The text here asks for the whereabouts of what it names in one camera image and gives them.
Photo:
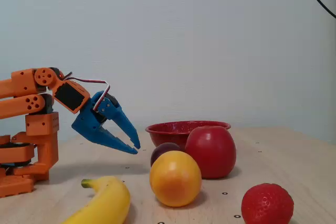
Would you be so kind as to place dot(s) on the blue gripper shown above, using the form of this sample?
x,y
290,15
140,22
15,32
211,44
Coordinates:
x,y
87,120

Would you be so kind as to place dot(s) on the yellow banana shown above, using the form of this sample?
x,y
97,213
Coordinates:
x,y
107,203

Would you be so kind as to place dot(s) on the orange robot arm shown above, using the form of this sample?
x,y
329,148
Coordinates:
x,y
15,103

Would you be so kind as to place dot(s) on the red speckled bowl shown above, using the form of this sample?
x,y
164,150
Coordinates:
x,y
168,132

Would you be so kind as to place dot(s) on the dark purple plum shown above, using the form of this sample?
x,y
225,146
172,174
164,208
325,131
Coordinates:
x,y
162,149

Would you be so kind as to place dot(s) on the round orange-yellow fruit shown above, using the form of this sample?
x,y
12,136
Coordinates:
x,y
174,179

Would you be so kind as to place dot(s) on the red apple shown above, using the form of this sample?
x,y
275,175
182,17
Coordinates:
x,y
210,153

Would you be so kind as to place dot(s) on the red strawberry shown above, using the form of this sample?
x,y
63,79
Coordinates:
x,y
266,205

